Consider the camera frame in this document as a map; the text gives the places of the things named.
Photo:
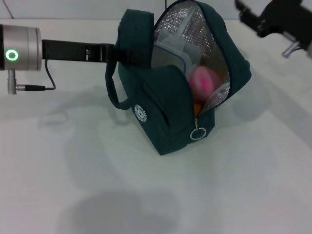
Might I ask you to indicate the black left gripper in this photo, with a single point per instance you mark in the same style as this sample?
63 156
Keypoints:
73 52

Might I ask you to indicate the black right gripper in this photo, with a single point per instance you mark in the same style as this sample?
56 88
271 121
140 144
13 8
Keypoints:
287 17

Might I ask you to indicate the dark teal lunch bag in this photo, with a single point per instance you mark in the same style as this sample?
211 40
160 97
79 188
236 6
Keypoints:
165 102

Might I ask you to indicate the pink toy peach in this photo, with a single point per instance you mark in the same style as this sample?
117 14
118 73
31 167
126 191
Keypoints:
204 83

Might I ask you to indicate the yellow banana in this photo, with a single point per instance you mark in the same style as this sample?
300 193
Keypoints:
198 108

